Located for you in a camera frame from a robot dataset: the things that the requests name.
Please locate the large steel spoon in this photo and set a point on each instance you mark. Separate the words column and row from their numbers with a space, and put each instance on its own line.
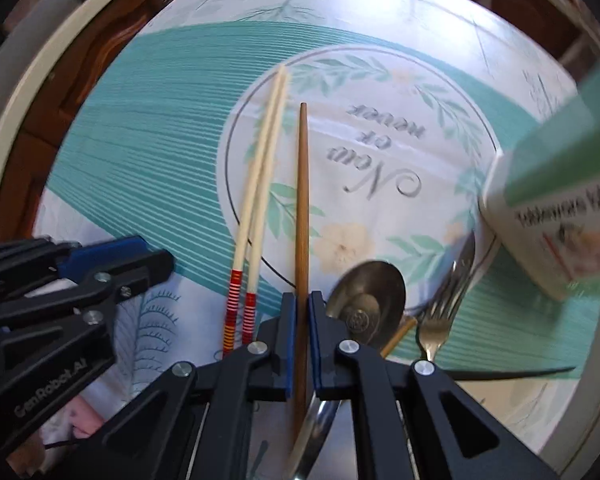
column 370, row 290

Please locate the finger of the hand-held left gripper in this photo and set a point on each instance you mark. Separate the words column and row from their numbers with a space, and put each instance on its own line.
column 135, row 272
column 105, row 252

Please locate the steel fork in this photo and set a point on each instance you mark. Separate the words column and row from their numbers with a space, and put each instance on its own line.
column 437, row 330

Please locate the leaf printed tablecloth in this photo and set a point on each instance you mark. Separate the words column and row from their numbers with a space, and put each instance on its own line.
column 155, row 135

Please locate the green utensil holder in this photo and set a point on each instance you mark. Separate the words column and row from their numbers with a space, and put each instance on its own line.
column 555, row 185

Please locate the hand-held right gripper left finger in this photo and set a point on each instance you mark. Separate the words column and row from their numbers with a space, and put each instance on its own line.
column 290, row 345

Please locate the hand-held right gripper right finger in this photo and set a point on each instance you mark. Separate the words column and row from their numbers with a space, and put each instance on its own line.
column 315, row 345

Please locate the dark brown wooden chopstick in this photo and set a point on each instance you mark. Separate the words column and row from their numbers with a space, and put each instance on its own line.
column 302, row 210

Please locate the black chopstick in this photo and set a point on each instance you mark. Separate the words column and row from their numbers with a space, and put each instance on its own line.
column 505, row 373

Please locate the cream chopstick with red stripes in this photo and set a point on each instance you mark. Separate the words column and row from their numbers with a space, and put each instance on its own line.
column 265, row 210
column 249, row 210

